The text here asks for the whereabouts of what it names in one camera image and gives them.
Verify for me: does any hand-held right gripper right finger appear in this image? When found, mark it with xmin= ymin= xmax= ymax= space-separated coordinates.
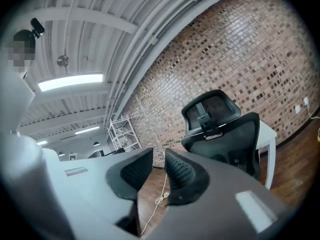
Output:
xmin=141 ymin=147 xmax=297 ymax=240

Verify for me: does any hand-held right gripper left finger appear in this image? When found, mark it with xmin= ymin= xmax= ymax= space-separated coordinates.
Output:
xmin=42 ymin=147 xmax=154 ymax=240

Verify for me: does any black mesh office chair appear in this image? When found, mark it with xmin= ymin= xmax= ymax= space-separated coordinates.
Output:
xmin=180 ymin=89 xmax=262 ymax=180

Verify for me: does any white metal shelf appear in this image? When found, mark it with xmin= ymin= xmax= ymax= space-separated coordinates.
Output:
xmin=107 ymin=116 xmax=140 ymax=152

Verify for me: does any white table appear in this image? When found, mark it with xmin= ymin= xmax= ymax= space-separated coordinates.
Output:
xmin=254 ymin=119 xmax=278 ymax=191

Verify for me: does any round ceiling fixture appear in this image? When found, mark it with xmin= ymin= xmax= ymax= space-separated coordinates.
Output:
xmin=56 ymin=54 xmax=70 ymax=67

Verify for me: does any long white cable with coil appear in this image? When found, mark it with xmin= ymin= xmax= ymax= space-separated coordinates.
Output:
xmin=139 ymin=168 xmax=171 ymax=236

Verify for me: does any thin white cable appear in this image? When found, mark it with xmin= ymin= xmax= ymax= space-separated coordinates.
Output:
xmin=308 ymin=105 xmax=320 ymax=120

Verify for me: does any black head-worn camera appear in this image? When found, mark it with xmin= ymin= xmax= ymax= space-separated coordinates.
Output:
xmin=30 ymin=17 xmax=46 ymax=39

